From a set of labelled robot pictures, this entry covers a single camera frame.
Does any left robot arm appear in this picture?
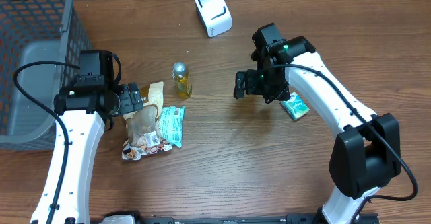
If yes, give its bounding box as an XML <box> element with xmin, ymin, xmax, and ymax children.
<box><xmin>30</xmin><ymin>50</ymin><xmax>143</xmax><ymax>223</ymax></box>

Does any grey plastic basket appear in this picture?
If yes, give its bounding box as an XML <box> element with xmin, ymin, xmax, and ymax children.
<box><xmin>1</xmin><ymin>0</ymin><xmax>92</xmax><ymax>151</ymax></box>

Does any teal Kleenex tissue pack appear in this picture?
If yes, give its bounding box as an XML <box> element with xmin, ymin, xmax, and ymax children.
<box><xmin>280</xmin><ymin>92</ymin><xmax>310</xmax><ymax>120</ymax></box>

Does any white barcode scanner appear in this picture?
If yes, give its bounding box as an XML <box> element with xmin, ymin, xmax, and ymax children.
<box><xmin>195</xmin><ymin>0</ymin><xmax>232</xmax><ymax>38</ymax></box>

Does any PanTree beige snack pouch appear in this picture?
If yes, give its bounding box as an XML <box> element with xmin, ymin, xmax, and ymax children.
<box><xmin>121</xmin><ymin>81</ymin><xmax>172</xmax><ymax>161</ymax></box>

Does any teal snack packet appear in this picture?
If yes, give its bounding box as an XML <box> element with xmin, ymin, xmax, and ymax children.
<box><xmin>158</xmin><ymin>106</ymin><xmax>185</xmax><ymax>148</ymax></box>

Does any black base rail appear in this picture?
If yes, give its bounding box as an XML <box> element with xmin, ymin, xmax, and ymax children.
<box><xmin>90</xmin><ymin>210</ymin><xmax>380</xmax><ymax>224</ymax></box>

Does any yellow Vim drink bottle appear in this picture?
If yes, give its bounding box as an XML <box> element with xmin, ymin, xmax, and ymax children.
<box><xmin>172</xmin><ymin>62</ymin><xmax>192</xmax><ymax>99</ymax></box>

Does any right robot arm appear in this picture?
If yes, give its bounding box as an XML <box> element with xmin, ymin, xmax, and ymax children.
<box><xmin>233</xmin><ymin>23</ymin><xmax>401</xmax><ymax>223</ymax></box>

